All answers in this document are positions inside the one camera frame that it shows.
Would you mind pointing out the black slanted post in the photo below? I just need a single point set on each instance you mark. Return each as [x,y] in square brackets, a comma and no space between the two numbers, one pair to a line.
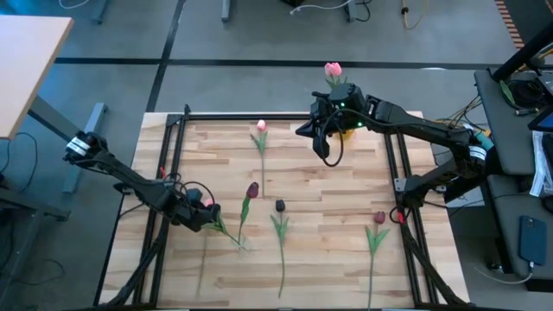
[523,54]

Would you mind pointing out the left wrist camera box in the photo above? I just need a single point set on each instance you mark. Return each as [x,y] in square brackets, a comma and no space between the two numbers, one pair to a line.
[195,196]

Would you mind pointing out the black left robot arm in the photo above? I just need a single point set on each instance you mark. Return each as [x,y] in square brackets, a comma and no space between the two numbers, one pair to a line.
[125,173]

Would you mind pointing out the dark red artificial tulip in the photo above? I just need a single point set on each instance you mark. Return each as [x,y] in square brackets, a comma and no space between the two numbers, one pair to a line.
[253,190]
[379,217]

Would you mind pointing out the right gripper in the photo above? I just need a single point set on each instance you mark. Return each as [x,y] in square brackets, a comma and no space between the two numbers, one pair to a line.
[322,110]

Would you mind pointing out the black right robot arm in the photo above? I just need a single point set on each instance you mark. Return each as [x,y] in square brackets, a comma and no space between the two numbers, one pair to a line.
[415,123]

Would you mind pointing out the grey desk leg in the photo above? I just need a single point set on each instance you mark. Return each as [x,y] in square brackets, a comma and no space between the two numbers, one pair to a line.
[93,125]

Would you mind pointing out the grey side table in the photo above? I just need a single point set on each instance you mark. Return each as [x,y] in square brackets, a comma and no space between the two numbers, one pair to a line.
[501,242]
[497,129]

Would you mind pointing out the dark blue smartphone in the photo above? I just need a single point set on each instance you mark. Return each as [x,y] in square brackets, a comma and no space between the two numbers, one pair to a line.
[532,239]

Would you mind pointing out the tablet screen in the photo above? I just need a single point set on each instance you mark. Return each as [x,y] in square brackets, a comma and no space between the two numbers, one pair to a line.
[542,121]

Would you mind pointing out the pink artificial tulip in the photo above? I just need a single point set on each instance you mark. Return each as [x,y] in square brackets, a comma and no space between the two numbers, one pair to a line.
[329,69]
[337,69]
[218,225]
[261,125]

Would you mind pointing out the black artificial tulip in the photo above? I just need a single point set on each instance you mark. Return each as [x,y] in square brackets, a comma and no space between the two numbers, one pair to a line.
[280,205]

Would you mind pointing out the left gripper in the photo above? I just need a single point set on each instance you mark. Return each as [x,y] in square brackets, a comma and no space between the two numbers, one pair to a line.
[192,216]

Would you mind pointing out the light wooden desk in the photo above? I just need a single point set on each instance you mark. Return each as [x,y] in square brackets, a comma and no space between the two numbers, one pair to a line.
[26,65]

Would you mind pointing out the yellow glass vase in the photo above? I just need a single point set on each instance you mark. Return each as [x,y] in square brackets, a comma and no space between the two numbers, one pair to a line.
[349,135]

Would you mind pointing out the clear glass vase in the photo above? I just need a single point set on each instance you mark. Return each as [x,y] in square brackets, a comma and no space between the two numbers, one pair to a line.
[237,248]

